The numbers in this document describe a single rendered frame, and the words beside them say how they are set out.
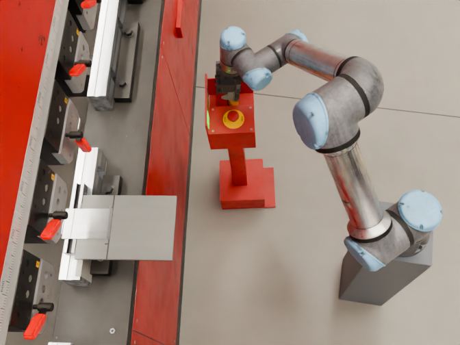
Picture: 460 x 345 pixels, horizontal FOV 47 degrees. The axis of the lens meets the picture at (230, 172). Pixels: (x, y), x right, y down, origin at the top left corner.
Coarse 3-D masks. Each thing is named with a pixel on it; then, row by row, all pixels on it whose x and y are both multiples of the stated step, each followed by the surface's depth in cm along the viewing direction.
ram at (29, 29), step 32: (0, 0) 98; (32, 0) 111; (64, 0) 128; (0, 32) 98; (32, 32) 111; (0, 64) 98; (32, 64) 111; (0, 96) 98; (32, 96) 111; (0, 128) 98; (0, 160) 98; (0, 192) 98; (32, 192) 111; (0, 224) 98; (0, 256) 98
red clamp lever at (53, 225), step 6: (54, 216) 117; (60, 216) 117; (66, 216) 118; (54, 222) 114; (60, 222) 115; (48, 228) 112; (54, 228) 112; (42, 234) 110; (48, 234) 110; (54, 234) 112
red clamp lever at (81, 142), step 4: (72, 132) 127; (76, 132) 127; (80, 132) 127; (68, 136) 127; (72, 136) 127; (76, 136) 127; (80, 136) 127; (76, 140) 130; (80, 140) 129; (84, 140) 130; (80, 144) 130; (84, 144) 131; (88, 144) 133; (80, 148) 132; (84, 148) 132; (88, 148) 133; (84, 152) 135; (88, 152) 135
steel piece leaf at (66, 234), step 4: (68, 212) 146; (72, 212) 146; (68, 216) 145; (72, 216) 145; (64, 220) 145; (68, 220) 145; (72, 220) 145; (64, 224) 144; (68, 224) 144; (72, 224) 144; (64, 228) 144; (68, 228) 144; (64, 232) 143; (68, 232) 143; (64, 236) 143; (68, 236) 143
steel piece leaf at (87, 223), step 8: (80, 216) 145; (88, 216) 145; (96, 216) 145; (104, 216) 144; (80, 224) 144; (88, 224) 144; (96, 224) 144; (104, 224) 144; (72, 232) 143; (80, 232) 143; (88, 232) 143; (96, 232) 143; (104, 232) 143
